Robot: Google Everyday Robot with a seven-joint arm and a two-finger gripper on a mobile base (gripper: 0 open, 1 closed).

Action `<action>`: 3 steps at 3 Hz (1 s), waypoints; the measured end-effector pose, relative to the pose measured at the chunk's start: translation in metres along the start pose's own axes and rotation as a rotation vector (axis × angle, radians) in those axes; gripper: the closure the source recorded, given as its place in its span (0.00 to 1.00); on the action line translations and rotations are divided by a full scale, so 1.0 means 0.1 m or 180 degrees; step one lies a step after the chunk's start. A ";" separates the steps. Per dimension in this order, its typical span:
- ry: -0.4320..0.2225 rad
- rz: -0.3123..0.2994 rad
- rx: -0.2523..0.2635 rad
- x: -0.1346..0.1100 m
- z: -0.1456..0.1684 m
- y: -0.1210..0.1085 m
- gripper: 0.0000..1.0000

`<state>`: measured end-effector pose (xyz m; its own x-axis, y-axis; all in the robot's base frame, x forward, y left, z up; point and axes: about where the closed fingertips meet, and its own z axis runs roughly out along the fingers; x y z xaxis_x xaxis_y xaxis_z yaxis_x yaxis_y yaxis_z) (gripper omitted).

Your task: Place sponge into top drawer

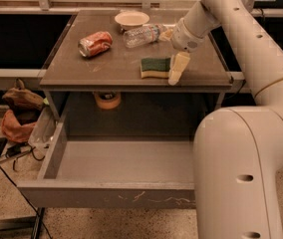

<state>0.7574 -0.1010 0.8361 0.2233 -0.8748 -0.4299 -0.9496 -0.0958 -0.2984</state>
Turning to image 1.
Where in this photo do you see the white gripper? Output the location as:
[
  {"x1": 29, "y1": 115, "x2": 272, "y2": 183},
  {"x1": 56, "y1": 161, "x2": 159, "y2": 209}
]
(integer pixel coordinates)
[{"x1": 158, "y1": 18, "x2": 204, "y2": 86}]

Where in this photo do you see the green and yellow sponge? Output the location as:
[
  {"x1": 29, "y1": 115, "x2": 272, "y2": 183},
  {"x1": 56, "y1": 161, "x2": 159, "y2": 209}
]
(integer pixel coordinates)
[{"x1": 141, "y1": 58, "x2": 170, "y2": 79}]

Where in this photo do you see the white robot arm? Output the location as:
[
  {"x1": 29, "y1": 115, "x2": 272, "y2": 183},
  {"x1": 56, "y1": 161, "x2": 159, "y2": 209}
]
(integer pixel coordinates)
[{"x1": 171, "y1": 0, "x2": 283, "y2": 239}]

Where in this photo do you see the open grey top drawer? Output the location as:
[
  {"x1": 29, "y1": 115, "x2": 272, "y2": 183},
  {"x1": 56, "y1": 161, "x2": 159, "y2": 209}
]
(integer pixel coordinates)
[{"x1": 17, "y1": 93, "x2": 197, "y2": 210}]

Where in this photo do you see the clear plastic water bottle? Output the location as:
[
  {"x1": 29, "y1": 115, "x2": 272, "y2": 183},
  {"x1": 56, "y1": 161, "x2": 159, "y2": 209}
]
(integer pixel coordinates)
[{"x1": 123, "y1": 24, "x2": 167, "y2": 48}]

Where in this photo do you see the white ceramic bowl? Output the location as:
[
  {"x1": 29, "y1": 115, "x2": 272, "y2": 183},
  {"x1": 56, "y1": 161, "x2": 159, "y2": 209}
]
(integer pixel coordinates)
[{"x1": 115, "y1": 11, "x2": 149, "y2": 31}]

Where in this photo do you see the grey cabinet with tabletop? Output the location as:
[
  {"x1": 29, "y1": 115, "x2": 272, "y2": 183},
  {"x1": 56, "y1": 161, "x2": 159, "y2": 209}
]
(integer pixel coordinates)
[{"x1": 41, "y1": 10, "x2": 231, "y2": 137}]

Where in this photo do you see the crushed red soda can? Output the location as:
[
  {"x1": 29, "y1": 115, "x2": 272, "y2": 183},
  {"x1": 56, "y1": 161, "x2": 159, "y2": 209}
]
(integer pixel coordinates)
[{"x1": 78, "y1": 31, "x2": 113, "y2": 58}]

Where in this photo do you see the roll of tan tape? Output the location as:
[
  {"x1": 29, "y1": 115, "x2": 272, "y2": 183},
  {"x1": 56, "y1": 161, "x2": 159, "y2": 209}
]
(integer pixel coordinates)
[{"x1": 94, "y1": 92, "x2": 122, "y2": 110}]

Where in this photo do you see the clear plastic bag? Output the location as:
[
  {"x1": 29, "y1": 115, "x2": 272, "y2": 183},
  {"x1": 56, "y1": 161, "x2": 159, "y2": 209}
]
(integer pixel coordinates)
[{"x1": 28, "y1": 107, "x2": 56, "y2": 152}]

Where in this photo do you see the brown cloth bag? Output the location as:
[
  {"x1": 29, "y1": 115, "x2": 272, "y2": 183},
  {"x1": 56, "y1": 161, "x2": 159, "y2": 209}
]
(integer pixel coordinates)
[{"x1": 2, "y1": 79, "x2": 44, "y2": 111}]

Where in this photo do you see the orange cloth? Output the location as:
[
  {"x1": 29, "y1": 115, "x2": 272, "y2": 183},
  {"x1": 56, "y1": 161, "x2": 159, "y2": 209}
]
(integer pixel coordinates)
[{"x1": 1, "y1": 110, "x2": 36, "y2": 143}]

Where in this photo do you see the black power adapter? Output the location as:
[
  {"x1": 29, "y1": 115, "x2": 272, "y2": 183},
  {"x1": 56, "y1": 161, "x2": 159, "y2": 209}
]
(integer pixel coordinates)
[{"x1": 5, "y1": 144, "x2": 21, "y2": 158}]

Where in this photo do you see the black cable on floor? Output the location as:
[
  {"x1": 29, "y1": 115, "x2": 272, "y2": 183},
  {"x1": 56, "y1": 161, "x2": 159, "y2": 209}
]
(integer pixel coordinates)
[{"x1": 0, "y1": 156, "x2": 54, "y2": 239}]

